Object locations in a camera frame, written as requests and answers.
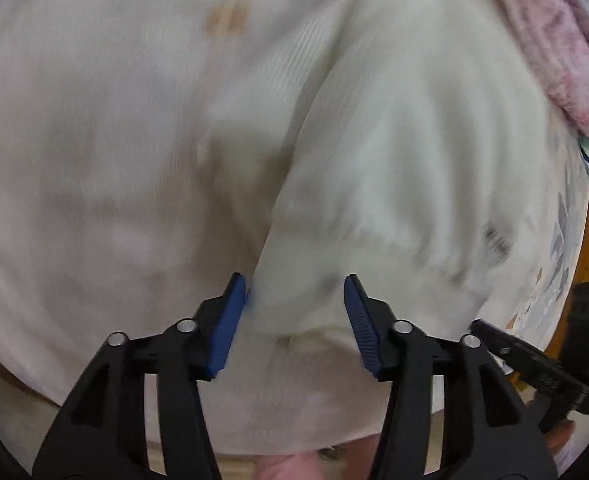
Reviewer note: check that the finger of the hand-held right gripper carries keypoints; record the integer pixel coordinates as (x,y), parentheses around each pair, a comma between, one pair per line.
(539,367)

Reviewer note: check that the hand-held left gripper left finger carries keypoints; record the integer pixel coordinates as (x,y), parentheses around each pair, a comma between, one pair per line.
(224,330)

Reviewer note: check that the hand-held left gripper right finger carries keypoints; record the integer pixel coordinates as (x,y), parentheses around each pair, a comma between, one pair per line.
(364,332)

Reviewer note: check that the white snap-button jacket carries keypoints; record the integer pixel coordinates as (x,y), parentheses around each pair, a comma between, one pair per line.
(399,160)

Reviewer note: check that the person's right hand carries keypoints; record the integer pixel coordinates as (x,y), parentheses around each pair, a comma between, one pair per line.
(559,437)

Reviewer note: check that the pale floral bed sheet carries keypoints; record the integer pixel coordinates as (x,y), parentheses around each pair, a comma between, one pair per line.
(564,230)

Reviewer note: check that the person's pink clothing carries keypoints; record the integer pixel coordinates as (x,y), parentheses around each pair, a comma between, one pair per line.
(294,465)

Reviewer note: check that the purple floral quilt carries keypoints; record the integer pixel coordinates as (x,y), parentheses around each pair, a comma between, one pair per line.
(549,35)

